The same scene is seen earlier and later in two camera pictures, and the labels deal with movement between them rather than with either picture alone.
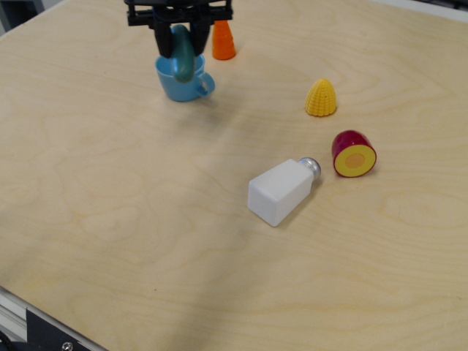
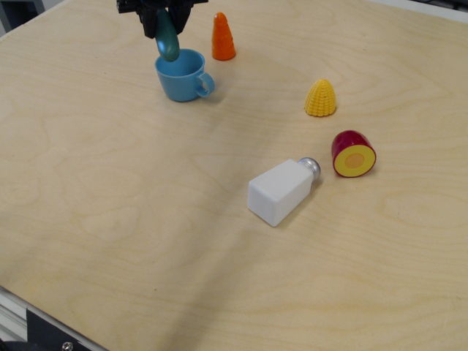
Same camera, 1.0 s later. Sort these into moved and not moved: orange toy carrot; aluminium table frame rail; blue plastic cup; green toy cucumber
Moved: green toy cucumber
Not moved: blue plastic cup; orange toy carrot; aluminium table frame rail
